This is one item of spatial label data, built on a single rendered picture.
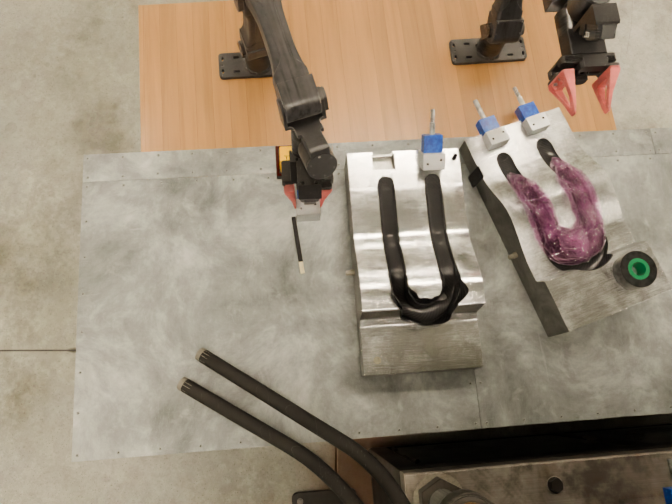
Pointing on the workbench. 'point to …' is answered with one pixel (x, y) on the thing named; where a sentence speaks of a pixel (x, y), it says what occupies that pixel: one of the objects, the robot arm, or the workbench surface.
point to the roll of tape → (646, 270)
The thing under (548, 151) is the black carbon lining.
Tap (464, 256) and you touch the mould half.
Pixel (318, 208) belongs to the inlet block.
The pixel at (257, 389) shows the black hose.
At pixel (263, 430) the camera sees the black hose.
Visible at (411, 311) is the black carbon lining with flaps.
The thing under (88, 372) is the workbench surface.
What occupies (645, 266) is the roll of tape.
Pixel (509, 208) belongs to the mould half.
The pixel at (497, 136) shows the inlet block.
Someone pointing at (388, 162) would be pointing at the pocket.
